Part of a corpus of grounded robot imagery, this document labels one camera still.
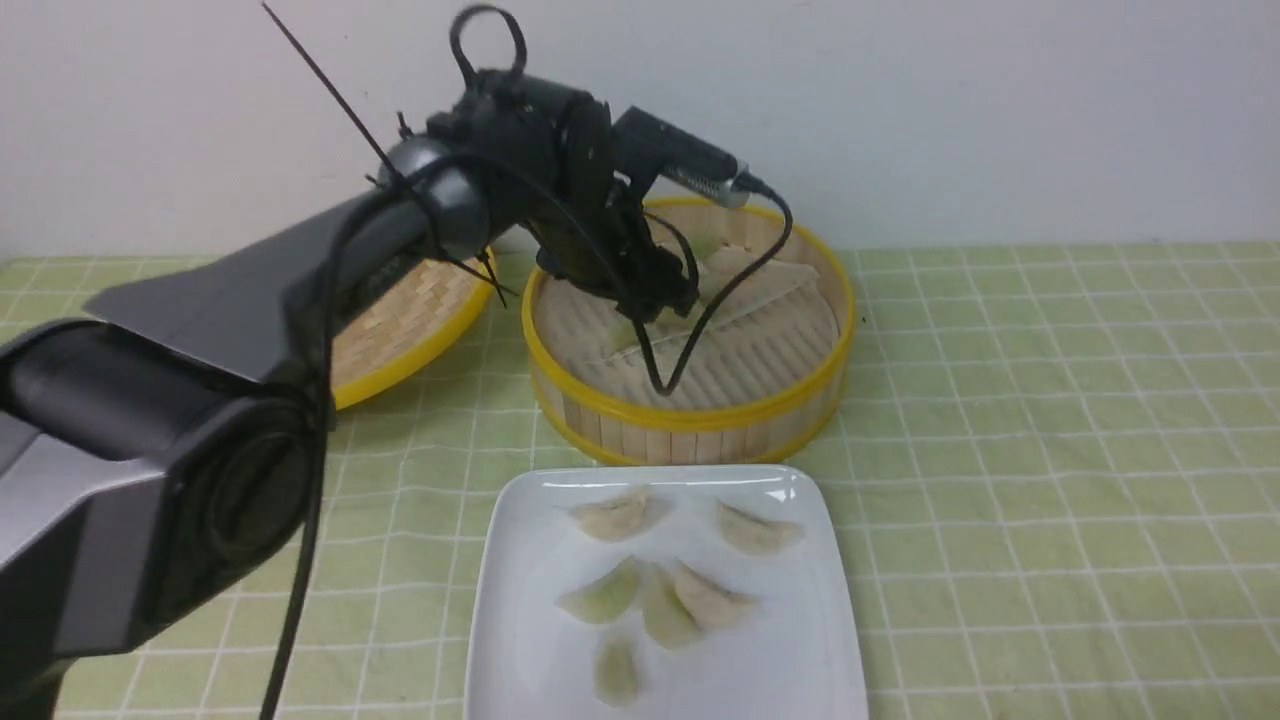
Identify green dumpling plate left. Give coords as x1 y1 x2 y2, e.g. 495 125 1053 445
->
556 556 643 625

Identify yellow rimmed bamboo steamer basket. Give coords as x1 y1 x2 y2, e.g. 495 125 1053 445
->
520 225 858 465

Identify green dumpling plate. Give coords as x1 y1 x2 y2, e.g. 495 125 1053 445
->
639 562 704 652
593 633 641 708
556 556 643 625

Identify green dumpling in steamer back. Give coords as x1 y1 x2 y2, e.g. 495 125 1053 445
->
687 237 726 263

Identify beige dumpling plate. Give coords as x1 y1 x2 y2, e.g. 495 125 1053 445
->
716 501 804 557
672 560 758 630

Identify beige dumpling plate upper right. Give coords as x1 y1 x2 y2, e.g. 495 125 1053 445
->
716 501 804 557

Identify beige dumpling plate centre right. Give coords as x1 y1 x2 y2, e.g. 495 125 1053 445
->
672 560 758 630

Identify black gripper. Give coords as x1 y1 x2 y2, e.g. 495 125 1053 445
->
428 69 698 322

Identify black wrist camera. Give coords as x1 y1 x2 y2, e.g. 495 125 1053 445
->
611 108 750 209

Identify white dumpling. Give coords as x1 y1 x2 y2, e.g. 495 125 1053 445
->
568 486 671 543

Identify green dumpling plate middle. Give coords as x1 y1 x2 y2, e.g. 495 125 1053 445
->
639 562 704 652

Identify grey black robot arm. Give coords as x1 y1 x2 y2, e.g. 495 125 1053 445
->
1 69 739 719

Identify green dumpling plate bottom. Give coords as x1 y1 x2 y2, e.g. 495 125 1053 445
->
593 633 641 708

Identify yellow rimmed bamboo steamer lid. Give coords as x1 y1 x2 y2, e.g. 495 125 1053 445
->
332 259 493 410

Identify green dumpling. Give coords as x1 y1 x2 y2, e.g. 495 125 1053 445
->
604 309 698 355
687 237 726 263

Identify white square plate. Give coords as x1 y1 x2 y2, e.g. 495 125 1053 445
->
463 464 870 719

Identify black cable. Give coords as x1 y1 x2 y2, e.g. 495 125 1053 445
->
260 5 794 720

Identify green checkered tablecloth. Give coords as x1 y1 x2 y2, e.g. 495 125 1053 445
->
0 243 1280 720

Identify white steamer liner paper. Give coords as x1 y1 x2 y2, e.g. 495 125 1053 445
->
585 241 818 363

